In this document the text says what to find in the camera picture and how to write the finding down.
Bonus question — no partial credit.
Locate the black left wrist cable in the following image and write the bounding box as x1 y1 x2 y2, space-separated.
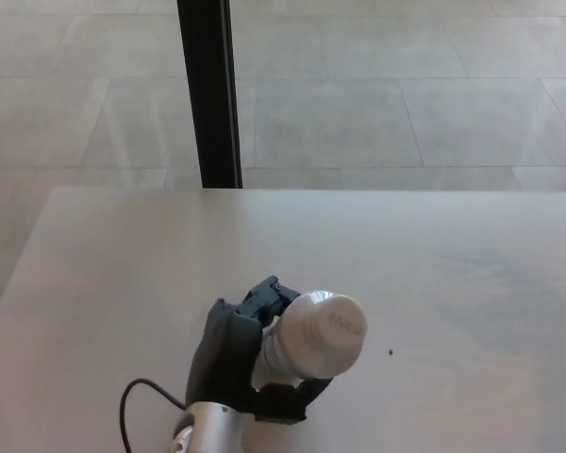
119 377 188 453

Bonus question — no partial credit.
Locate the white screw cap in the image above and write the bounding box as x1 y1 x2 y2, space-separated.
295 292 369 378

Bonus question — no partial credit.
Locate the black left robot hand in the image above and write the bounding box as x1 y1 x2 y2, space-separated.
184 276 334 424

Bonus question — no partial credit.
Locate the white plastic bottle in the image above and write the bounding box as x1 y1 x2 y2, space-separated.
252 288 341 383

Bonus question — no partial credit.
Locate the black vertical pole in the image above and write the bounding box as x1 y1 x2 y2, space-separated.
176 0 243 190

